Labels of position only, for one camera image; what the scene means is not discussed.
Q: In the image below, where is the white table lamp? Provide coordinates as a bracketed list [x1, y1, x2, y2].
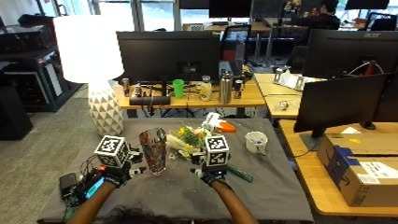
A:
[51, 14, 125, 137]

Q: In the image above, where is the clear glass object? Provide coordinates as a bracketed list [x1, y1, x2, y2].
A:
[274, 99, 292, 112]

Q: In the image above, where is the black speaker bar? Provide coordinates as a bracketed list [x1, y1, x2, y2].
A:
[127, 95, 172, 106]

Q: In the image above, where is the person's left hand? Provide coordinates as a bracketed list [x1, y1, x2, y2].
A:
[98, 149, 147, 189]

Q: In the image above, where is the flat cardboard box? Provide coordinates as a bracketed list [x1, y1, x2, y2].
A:
[315, 133, 398, 159]

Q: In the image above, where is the black background monitor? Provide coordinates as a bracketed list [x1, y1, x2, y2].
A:
[343, 0, 391, 11]
[207, 0, 254, 19]

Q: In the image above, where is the green floral tape stick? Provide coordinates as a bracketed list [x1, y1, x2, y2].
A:
[224, 162, 255, 184]

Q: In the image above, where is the dark drink can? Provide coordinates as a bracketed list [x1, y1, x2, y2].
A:
[121, 77, 131, 98]

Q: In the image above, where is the black battery pack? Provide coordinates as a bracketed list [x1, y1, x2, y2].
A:
[58, 172, 81, 201]

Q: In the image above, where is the white mug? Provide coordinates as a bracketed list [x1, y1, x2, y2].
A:
[243, 131, 270, 156]

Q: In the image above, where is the blue red drink can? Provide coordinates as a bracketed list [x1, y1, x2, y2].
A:
[232, 78, 244, 100]

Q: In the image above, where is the black wrist device blue screen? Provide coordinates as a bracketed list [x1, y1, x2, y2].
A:
[77, 173, 106, 202]

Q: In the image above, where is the cardboard box with blue tape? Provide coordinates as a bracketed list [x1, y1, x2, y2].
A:
[326, 145, 398, 208]

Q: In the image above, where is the grey tablecloth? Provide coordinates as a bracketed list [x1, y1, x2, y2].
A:
[35, 117, 314, 223]

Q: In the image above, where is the glove cable bundle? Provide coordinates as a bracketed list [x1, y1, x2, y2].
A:
[77, 153, 103, 179]

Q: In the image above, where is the person's right hand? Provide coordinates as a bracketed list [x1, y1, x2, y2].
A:
[188, 152, 228, 187]

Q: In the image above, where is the white marker cube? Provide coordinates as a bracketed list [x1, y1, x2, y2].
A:
[93, 134, 131, 169]
[202, 134, 231, 168]

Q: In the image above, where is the black shelf unit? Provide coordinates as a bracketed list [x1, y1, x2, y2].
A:
[0, 23, 83, 113]

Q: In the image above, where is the stainless steel bottle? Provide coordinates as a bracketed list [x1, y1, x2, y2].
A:
[218, 71, 235, 105]

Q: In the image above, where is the clear glass vase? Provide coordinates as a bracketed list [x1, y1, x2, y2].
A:
[138, 127, 168, 176]

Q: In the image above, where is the flower bouquet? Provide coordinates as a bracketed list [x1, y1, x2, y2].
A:
[164, 122, 218, 161]

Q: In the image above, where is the clear bottle yellow liquid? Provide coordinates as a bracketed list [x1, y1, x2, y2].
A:
[198, 75, 214, 103]

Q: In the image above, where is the white orange spray bottle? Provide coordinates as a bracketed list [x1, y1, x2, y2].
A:
[199, 112, 236, 134]

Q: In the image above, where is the green plastic cup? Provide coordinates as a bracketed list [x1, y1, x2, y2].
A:
[171, 78, 184, 100]

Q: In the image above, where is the black computer monitor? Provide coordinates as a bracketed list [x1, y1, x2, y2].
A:
[115, 30, 222, 84]
[300, 28, 398, 80]
[292, 72, 392, 152]

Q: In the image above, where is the wooden desk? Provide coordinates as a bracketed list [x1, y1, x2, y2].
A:
[252, 72, 328, 119]
[276, 119, 398, 218]
[111, 78, 267, 119]

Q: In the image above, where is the black bag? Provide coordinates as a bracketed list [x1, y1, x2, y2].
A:
[0, 85, 34, 141]

